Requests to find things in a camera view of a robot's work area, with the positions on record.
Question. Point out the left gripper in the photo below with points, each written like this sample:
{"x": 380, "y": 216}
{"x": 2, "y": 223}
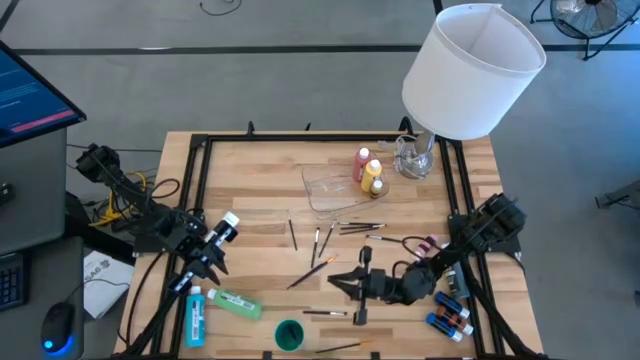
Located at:
{"x": 192, "y": 237}

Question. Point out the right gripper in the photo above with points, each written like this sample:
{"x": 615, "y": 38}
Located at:
{"x": 382, "y": 287}

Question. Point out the short black brush silver ferrule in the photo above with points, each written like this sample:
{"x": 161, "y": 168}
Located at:
{"x": 382, "y": 239}

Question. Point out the clear plastic bin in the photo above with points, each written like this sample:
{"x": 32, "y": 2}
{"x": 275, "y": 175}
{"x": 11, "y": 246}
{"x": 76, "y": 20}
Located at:
{"x": 330, "y": 195}

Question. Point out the small yellow paint bottle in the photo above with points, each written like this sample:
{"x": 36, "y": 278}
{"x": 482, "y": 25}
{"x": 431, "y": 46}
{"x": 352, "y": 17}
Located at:
{"x": 376, "y": 187}

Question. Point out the large yellow paint bottle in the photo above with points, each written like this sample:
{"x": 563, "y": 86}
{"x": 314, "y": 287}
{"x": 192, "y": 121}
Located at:
{"x": 371, "y": 175}

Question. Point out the red paint bottle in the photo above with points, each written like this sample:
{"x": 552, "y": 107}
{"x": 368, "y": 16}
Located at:
{"x": 361, "y": 162}

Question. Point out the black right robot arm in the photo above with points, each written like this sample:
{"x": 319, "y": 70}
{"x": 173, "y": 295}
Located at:
{"x": 495, "y": 220}

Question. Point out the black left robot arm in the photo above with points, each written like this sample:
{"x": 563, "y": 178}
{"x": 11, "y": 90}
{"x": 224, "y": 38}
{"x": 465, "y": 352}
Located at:
{"x": 160, "y": 225}

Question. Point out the green paint bottle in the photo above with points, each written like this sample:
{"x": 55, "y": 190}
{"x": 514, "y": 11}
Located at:
{"x": 235, "y": 303}

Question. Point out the white paint bottle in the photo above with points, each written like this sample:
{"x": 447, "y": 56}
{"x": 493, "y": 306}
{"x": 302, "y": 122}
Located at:
{"x": 231, "y": 218}

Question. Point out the teal paint bottle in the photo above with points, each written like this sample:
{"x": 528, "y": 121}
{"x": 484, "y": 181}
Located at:
{"x": 195, "y": 320}

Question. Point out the small pink paint bottle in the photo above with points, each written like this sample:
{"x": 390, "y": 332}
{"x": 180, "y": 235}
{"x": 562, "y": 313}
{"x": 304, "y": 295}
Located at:
{"x": 429, "y": 245}

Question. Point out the small blue paint bottle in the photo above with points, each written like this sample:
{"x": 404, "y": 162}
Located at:
{"x": 451, "y": 305}
{"x": 444, "y": 327}

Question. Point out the small brown paint bottle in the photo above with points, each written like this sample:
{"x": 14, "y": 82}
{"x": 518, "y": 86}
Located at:
{"x": 457, "y": 321}

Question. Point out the green plastic cup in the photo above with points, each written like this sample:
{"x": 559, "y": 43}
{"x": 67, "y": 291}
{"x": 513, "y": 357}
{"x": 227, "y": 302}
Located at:
{"x": 289, "y": 336}

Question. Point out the white paper booklet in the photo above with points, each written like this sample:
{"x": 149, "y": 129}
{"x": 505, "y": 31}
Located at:
{"x": 107, "y": 285}

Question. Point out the black computer mouse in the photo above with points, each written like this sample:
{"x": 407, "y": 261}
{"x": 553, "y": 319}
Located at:
{"x": 57, "y": 325}

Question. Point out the grey desk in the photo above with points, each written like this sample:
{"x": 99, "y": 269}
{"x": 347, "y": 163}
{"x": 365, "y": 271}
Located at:
{"x": 30, "y": 200}

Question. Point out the black keyboard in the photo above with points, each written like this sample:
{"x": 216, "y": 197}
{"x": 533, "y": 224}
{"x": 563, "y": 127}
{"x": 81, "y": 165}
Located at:
{"x": 12, "y": 282}

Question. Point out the table lamp white shade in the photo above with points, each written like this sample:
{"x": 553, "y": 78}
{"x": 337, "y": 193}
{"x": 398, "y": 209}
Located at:
{"x": 470, "y": 75}

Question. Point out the computer monitor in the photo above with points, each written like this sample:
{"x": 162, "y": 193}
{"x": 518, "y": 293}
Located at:
{"x": 30, "y": 95}

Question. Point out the black equipment leg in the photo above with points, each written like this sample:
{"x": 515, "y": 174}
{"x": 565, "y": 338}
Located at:
{"x": 620, "y": 197}

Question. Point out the black floor fan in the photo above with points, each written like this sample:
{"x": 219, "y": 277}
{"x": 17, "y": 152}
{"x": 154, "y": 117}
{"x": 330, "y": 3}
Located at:
{"x": 590, "y": 17}

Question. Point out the black aluminium table frame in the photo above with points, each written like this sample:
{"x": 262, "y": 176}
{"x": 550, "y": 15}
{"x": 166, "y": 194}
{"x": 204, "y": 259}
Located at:
{"x": 325, "y": 136}

